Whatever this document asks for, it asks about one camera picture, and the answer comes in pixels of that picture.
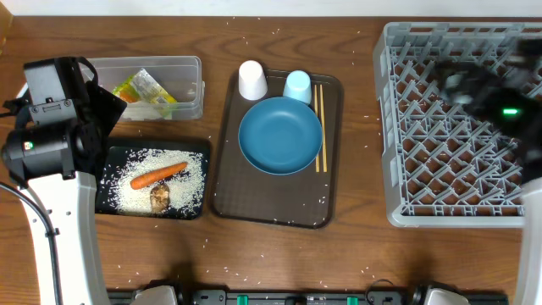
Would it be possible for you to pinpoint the white plastic cup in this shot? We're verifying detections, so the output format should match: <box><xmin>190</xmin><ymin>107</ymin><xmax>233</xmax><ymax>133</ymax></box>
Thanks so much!
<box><xmin>238</xmin><ymin>60</ymin><xmax>268</xmax><ymax>101</ymax></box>

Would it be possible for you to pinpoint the wooden chopstick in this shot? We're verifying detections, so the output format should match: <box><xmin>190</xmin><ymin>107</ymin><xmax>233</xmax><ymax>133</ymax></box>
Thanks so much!
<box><xmin>312</xmin><ymin>85</ymin><xmax>320</xmax><ymax>173</ymax></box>
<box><xmin>319</xmin><ymin>84</ymin><xmax>328</xmax><ymax>173</ymax></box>

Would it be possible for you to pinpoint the white rice pile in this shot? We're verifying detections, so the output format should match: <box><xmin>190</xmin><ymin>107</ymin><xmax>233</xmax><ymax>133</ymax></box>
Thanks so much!
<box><xmin>99</xmin><ymin>147</ymin><xmax>207</xmax><ymax>215</ymax></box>

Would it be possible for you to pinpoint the white tissue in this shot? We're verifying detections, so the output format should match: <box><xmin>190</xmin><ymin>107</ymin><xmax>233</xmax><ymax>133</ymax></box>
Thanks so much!
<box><xmin>120</xmin><ymin>101</ymin><xmax>172</xmax><ymax>121</ymax></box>

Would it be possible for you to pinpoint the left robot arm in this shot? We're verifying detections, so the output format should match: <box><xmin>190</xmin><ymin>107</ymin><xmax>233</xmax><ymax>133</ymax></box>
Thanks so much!
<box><xmin>1</xmin><ymin>57</ymin><xmax>126</xmax><ymax>305</ymax></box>

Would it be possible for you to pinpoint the clear plastic bin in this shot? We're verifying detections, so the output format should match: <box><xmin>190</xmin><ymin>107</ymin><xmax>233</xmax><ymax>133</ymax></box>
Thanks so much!
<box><xmin>90</xmin><ymin>56</ymin><xmax>205</xmax><ymax>121</ymax></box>

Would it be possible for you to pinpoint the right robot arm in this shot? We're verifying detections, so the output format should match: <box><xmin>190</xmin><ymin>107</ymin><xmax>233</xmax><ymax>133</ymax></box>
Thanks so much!
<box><xmin>432</xmin><ymin>39</ymin><xmax>541</xmax><ymax>304</ymax></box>

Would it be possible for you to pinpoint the dark blue plate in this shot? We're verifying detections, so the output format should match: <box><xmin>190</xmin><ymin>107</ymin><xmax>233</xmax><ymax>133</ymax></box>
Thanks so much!
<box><xmin>238</xmin><ymin>97</ymin><xmax>323</xmax><ymax>175</ymax></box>

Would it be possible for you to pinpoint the grey dishwasher rack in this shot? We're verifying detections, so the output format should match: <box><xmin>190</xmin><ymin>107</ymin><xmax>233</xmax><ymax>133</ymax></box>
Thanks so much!
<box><xmin>373</xmin><ymin>22</ymin><xmax>541</xmax><ymax>228</ymax></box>

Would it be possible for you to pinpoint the orange carrot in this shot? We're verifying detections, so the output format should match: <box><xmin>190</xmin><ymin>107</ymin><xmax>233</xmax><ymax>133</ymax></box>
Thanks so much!
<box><xmin>130</xmin><ymin>163</ymin><xmax>188</xmax><ymax>190</ymax></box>

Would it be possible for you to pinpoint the left wooden chopstick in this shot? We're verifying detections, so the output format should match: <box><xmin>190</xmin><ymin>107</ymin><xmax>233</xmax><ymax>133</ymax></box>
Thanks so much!
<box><xmin>312</xmin><ymin>85</ymin><xmax>320</xmax><ymax>173</ymax></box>

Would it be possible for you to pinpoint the right wooden chopstick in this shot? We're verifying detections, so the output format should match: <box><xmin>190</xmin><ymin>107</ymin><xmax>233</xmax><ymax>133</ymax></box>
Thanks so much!
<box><xmin>319</xmin><ymin>84</ymin><xmax>328</xmax><ymax>173</ymax></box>

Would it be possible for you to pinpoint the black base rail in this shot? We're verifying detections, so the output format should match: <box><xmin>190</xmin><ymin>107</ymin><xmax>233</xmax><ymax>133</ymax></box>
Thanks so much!
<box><xmin>108</xmin><ymin>288</ymin><xmax>510</xmax><ymax>305</ymax></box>

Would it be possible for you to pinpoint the black waste tray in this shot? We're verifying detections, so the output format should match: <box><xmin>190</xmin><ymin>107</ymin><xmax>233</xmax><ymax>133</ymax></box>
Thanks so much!
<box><xmin>93</xmin><ymin>136</ymin><xmax>212</xmax><ymax>220</ymax></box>

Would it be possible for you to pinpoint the foil snack wrapper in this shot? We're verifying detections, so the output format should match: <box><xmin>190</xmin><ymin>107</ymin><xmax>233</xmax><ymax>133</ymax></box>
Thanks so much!
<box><xmin>113</xmin><ymin>68</ymin><xmax>177</xmax><ymax>112</ymax></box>

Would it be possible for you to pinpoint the light blue plastic cup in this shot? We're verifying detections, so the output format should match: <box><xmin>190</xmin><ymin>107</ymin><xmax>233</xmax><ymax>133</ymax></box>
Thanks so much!
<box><xmin>283</xmin><ymin>70</ymin><xmax>312</xmax><ymax>105</ymax></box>

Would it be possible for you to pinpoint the dark brown serving tray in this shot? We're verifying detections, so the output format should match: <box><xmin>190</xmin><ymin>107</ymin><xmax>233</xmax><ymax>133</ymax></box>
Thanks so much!
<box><xmin>212</xmin><ymin>73</ymin><xmax>344</xmax><ymax>229</ymax></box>

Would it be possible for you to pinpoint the brown food scrap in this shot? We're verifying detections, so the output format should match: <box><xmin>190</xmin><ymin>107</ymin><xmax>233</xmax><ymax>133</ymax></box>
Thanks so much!
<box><xmin>150</xmin><ymin>184</ymin><xmax>170</xmax><ymax>214</ymax></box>

